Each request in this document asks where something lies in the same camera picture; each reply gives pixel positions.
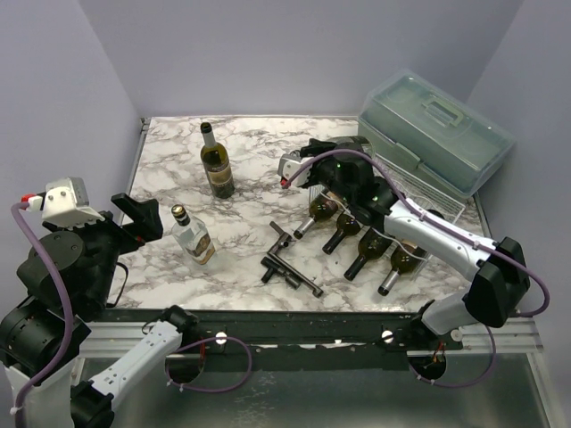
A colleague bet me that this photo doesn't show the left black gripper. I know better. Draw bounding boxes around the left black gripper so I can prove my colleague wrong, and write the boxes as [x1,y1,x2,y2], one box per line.
[47,191,164,310]

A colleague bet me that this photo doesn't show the clear bottle gold cap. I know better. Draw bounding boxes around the clear bottle gold cap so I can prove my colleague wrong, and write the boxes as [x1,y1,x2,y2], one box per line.
[170,204,215,266]

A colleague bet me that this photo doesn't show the brown wine bottle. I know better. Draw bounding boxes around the brown wine bottle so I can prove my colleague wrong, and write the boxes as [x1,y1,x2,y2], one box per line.
[294,193,340,240]

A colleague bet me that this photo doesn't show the green wine bottle front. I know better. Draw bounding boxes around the green wine bottle front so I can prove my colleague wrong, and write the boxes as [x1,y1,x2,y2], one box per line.
[322,213,361,255]

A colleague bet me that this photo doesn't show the green wine bottle back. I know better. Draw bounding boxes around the green wine bottle back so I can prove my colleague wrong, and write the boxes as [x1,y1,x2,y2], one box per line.
[200,122,235,199]

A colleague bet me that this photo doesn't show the green wine bottle black neck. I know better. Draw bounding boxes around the green wine bottle black neck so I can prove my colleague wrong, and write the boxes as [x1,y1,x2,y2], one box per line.
[343,228,393,281]

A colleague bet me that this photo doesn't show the green wine bottle silver neck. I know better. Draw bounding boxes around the green wine bottle silver neck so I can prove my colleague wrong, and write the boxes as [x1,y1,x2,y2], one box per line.
[377,241,427,296]

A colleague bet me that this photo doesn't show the clear glass bottle tall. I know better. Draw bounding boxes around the clear glass bottle tall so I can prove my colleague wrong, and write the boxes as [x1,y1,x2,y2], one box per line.
[331,136,376,158]

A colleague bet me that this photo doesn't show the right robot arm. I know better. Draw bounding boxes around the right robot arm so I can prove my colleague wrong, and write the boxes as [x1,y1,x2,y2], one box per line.
[290,136,530,350]

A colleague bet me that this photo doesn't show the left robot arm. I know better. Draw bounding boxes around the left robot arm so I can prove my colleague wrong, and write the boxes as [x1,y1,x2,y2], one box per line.
[1,188,198,427]

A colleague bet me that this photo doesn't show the green plastic toolbox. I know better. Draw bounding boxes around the green plastic toolbox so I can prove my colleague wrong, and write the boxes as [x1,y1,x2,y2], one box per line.
[358,70,516,201]

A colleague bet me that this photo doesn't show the dark metal faucet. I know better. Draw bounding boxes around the dark metal faucet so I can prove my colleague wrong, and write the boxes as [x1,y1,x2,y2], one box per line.
[261,221,324,298]

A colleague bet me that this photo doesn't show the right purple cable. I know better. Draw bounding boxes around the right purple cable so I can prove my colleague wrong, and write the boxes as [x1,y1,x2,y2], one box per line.
[280,149,550,317]

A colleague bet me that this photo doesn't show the purple cable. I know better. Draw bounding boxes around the purple cable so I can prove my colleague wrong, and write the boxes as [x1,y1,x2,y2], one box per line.
[280,149,550,317]
[11,200,75,416]

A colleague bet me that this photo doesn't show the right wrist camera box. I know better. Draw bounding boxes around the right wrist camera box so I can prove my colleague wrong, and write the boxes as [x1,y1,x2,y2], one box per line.
[277,151,310,187]

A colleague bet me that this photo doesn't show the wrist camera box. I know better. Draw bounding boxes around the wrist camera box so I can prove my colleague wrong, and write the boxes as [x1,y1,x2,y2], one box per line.
[277,151,310,187]
[42,177,103,229]

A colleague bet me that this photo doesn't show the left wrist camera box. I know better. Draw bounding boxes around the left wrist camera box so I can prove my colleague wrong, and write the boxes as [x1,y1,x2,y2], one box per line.
[42,177,103,229]

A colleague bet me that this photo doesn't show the white wire wine rack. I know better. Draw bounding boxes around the white wire wine rack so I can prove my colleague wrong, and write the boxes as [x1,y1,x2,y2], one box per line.
[308,152,465,278]

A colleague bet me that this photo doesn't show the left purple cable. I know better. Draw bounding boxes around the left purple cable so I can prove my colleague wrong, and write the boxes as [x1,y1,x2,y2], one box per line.
[11,200,75,416]

